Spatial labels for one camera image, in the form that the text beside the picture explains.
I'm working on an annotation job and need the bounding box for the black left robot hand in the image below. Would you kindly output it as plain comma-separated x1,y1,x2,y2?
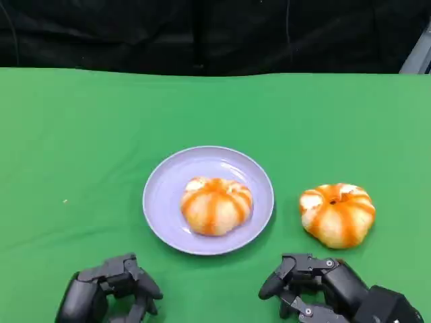
55,252,164,323

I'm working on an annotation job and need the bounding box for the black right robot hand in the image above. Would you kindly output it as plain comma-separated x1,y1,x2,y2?
258,252,371,323

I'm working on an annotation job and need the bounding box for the orange and white bread roll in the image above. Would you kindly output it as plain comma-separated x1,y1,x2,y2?
298,183,376,250
180,177,254,236

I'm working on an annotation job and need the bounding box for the lilac plate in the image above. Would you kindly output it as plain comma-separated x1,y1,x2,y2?
142,145,275,256

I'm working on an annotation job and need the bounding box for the green table cloth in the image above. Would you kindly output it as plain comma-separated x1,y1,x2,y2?
0,67,431,323

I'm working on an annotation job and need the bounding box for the black backdrop cloth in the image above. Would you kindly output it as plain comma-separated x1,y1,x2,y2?
0,0,431,77

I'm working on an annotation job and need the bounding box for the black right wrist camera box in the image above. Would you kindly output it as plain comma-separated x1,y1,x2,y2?
356,285,425,323

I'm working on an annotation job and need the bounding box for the grey metal frame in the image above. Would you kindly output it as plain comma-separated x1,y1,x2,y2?
399,28,431,74

